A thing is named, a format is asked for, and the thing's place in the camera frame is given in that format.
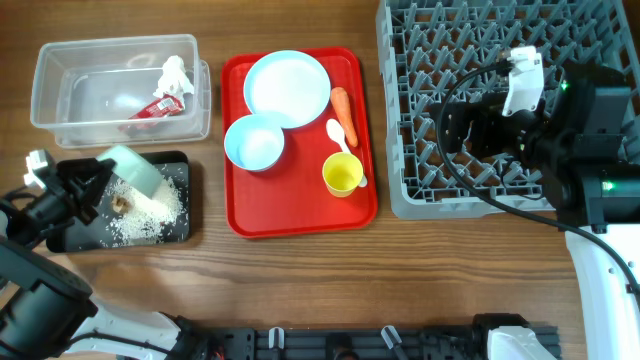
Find white tissue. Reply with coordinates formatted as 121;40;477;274
153;55;195;109

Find red plastic tray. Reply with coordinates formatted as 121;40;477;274
224;47;378;238

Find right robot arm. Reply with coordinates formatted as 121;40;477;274
434;64;639;359

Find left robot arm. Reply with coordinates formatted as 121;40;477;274
1;151;224;359

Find red snack wrapper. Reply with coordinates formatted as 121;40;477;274
118;95;184;133

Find brown food chunk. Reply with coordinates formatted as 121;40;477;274
111;195;132;215

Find clear plastic bin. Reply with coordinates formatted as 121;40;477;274
30;34;213;149

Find light blue bowl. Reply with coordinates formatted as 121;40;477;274
224;113;285;172

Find orange carrot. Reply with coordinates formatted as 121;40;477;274
330;87;359;147

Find light blue plate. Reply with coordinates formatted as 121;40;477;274
243;50;332;129

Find mint green bowl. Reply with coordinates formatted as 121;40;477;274
96;145;163;198

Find white plastic spoon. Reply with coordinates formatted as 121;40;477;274
326;119;368;187

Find grey dishwasher rack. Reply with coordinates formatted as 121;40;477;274
376;0;639;220

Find right black cable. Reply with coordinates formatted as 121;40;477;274
432;61;640;296

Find black tray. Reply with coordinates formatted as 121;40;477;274
46;151;191;253

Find spilled white rice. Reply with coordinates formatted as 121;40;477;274
95;176;190;248

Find yellow plastic cup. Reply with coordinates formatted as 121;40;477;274
322;152;364;198

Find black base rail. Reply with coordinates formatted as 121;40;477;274
117;324;562;360

